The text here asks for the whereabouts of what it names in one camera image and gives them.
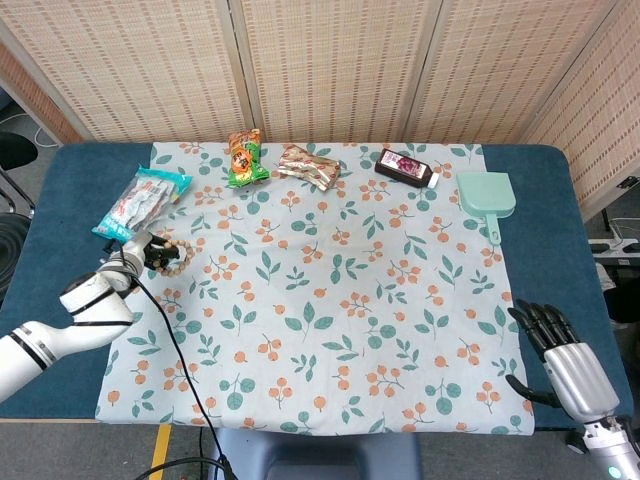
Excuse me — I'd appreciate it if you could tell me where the yellow floor tape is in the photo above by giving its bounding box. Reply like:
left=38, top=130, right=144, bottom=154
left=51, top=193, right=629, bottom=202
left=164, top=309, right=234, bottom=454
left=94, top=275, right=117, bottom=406
left=148, top=424, right=173, bottom=480

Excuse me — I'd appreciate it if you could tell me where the dark bottle white cap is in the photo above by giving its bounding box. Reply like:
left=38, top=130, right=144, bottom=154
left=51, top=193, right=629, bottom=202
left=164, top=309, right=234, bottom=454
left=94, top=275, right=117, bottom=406
left=373, top=147, right=442, bottom=190

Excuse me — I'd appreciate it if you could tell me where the black chair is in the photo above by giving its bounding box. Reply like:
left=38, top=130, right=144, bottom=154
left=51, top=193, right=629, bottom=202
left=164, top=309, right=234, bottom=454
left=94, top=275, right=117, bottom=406
left=0, top=130, right=39, bottom=218

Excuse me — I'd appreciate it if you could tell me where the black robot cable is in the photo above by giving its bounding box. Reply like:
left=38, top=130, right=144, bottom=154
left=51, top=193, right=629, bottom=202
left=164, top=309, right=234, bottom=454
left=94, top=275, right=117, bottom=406
left=99, top=238, right=239, bottom=480

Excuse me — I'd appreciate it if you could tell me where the wooden bead bracelet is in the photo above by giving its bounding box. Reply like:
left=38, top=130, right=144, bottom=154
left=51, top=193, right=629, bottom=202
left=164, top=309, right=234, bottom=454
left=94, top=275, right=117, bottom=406
left=144, top=238, right=197, bottom=281

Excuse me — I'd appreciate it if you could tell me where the bamboo folding screen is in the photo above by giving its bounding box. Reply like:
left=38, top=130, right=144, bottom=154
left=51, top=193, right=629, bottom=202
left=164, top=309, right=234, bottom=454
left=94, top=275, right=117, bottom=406
left=0, top=0, right=640, bottom=222

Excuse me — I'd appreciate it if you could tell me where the gold foil snack packet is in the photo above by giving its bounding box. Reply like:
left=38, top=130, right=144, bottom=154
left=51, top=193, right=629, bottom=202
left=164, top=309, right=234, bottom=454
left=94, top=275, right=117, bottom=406
left=275, top=144, right=343, bottom=193

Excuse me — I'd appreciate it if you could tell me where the mint green dustpan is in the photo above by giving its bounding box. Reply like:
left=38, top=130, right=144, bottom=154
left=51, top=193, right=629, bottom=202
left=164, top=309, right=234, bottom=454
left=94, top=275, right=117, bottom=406
left=454, top=170, right=518, bottom=247

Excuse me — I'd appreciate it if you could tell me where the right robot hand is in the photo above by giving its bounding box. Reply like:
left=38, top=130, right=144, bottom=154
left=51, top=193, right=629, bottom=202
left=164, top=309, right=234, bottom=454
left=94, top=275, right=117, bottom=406
left=505, top=298, right=622, bottom=427

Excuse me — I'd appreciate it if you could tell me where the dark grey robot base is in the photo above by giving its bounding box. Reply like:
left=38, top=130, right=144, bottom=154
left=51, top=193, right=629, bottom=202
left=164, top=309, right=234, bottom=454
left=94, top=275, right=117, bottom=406
left=213, top=428, right=424, bottom=480

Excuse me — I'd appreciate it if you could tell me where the black ribbed round bin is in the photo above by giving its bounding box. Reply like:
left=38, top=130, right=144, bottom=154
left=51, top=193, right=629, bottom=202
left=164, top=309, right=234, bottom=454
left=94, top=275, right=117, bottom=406
left=0, top=213, right=33, bottom=304

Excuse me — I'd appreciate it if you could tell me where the white floor cable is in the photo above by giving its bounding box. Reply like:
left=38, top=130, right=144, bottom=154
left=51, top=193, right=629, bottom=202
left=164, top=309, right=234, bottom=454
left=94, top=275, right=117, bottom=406
left=0, top=113, right=60, bottom=149

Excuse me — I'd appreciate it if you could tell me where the floral fruit print tablecloth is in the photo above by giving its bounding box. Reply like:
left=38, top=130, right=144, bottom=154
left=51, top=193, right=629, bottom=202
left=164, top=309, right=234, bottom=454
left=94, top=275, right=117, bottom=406
left=94, top=141, right=537, bottom=437

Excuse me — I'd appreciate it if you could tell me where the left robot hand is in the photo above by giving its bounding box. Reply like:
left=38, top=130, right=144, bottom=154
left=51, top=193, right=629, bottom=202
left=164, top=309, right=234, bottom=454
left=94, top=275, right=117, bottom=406
left=118, top=230, right=181, bottom=274

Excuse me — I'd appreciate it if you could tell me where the teal clear snack bag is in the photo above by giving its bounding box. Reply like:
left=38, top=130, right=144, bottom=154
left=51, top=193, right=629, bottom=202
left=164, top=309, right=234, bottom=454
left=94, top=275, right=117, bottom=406
left=90, top=166, right=194, bottom=246

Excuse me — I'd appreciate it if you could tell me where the green orange snack packet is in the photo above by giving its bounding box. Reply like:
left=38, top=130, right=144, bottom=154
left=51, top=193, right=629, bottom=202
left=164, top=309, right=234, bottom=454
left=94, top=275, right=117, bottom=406
left=226, top=127, right=272, bottom=191

